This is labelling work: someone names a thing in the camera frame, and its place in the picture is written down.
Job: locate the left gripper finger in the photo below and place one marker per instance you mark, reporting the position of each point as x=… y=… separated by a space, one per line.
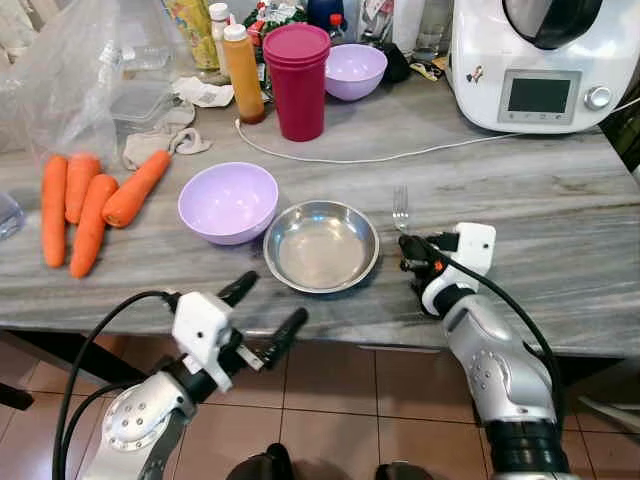
x=285 y=334
x=238 y=288

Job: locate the silver metal fork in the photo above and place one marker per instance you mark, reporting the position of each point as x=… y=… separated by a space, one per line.
x=401 y=210

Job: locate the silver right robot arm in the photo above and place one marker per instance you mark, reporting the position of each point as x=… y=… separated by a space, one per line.
x=500 y=370

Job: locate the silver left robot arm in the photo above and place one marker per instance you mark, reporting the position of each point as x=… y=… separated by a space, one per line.
x=135 y=425

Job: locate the large lilac plastic bowl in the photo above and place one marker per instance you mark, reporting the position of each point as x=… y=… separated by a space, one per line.
x=228 y=205

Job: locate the round steel bowl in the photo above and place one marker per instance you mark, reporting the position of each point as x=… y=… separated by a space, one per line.
x=320 y=250

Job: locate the black left robot foot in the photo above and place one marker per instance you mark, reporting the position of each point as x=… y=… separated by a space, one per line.
x=262 y=465

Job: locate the black robot foot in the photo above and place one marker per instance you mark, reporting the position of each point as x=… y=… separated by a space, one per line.
x=405 y=472
x=262 y=465

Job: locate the thick orange carrot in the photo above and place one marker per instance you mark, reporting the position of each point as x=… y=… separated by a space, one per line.
x=135 y=192

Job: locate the curved orange carrot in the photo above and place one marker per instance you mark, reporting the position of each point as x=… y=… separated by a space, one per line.
x=92 y=228

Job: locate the beige crumpled cloth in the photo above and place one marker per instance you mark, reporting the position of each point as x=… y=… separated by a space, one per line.
x=160 y=145

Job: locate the black right robot foot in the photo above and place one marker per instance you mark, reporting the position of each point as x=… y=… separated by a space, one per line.
x=405 y=472

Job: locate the short orange carrot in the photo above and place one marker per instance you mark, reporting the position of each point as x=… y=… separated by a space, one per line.
x=81 y=185

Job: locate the small lilac plastic bowl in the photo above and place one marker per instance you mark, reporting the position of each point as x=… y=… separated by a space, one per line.
x=355 y=72

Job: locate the long thin orange carrot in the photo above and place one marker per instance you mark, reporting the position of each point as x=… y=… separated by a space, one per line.
x=54 y=215

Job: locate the white crumpled cloth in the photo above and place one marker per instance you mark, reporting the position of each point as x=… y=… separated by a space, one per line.
x=205 y=92

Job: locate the orange juice bottle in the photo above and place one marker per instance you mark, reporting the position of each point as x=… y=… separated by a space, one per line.
x=244 y=80

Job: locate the magenta plastic cup stack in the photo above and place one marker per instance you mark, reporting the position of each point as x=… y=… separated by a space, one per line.
x=297 y=85

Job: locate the clear plastic container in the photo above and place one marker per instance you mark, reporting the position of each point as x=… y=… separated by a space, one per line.
x=145 y=100

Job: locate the clear glass jar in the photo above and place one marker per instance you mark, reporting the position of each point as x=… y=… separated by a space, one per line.
x=430 y=28

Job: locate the white kitchen cooking machine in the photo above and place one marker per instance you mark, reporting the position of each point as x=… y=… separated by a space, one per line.
x=560 y=60

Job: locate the red capped dark bottle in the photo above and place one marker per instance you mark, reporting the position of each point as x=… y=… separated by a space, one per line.
x=336 y=28

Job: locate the clear drinking glass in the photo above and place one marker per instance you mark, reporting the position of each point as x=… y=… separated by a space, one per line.
x=8 y=215

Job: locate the white capped bottle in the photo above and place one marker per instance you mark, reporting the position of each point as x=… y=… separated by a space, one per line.
x=218 y=30

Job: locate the yellow printed package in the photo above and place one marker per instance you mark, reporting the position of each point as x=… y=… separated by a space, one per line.
x=192 y=30

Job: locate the clear plastic bag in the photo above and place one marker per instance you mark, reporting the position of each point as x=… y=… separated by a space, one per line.
x=65 y=80

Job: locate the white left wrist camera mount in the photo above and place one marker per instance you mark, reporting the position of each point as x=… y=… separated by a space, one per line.
x=198 y=325

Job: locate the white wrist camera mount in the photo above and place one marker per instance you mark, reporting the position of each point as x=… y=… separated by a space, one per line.
x=198 y=325
x=472 y=245

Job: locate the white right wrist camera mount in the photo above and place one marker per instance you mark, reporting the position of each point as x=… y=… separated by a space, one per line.
x=472 y=245

